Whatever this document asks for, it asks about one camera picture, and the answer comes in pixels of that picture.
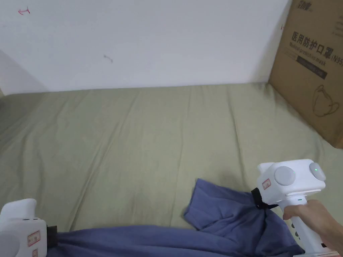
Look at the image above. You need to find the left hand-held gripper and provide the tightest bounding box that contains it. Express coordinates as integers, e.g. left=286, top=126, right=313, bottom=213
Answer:
left=0, top=198, right=58, bottom=257

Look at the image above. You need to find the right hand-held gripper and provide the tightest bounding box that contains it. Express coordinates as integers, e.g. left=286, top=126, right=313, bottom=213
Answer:
left=251, top=159, right=336, bottom=257

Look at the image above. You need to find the dark blue shirt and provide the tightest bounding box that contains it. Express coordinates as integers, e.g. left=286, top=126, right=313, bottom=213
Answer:
left=52, top=178, right=306, bottom=257

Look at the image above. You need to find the person's right hand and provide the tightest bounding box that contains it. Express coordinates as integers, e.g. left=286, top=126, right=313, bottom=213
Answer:
left=283, top=199, right=343, bottom=253

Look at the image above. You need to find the brown cardboard carton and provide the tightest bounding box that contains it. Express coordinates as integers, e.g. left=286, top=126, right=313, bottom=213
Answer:
left=269, top=0, right=343, bottom=149

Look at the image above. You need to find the bed with pale green sheet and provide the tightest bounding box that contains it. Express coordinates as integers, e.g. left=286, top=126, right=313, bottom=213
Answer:
left=0, top=82, right=343, bottom=257

